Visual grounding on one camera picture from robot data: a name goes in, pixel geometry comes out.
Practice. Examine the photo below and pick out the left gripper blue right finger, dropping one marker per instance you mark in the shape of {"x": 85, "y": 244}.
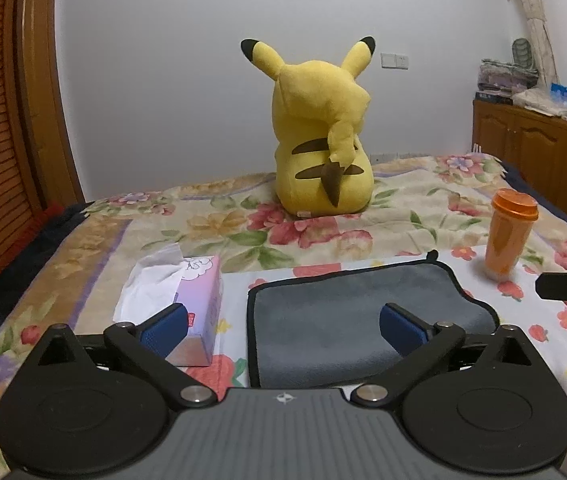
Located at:
{"x": 424, "y": 349}

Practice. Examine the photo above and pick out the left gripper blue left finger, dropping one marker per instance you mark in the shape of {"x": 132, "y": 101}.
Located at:
{"x": 141, "y": 350}

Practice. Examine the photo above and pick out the purple and grey towel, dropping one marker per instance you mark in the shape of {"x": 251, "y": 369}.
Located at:
{"x": 324, "y": 330}

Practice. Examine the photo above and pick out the pink tissue box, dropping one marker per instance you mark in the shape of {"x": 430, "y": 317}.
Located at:
{"x": 165, "y": 277}

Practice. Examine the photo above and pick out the white strawberry print cloth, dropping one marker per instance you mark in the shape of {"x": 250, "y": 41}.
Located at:
{"x": 515, "y": 301}

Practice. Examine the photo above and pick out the orange lidded cup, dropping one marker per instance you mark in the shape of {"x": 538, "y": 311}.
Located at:
{"x": 514, "y": 214}

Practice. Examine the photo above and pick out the floral bed blanket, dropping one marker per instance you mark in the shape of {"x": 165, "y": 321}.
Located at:
{"x": 71, "y": 265}

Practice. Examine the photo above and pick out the brown wooden sideboard cabinet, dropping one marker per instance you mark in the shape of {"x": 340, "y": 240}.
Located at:
{"x": 532, "y": 144}

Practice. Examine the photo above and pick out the yellow Pikachu plush toy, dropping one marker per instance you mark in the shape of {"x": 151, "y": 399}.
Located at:
{"x": 318, "y": 112}

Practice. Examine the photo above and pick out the clutter pile on cabinet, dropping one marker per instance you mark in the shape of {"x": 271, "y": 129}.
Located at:
{"x": 519, "y": 84}

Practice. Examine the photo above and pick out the beige patterned curtain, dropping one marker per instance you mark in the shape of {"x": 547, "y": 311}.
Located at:
{"x": 534, "y": 13}

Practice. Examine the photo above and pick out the white wall switch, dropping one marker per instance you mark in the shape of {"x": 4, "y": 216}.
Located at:
{"x": 393, "y": 61}

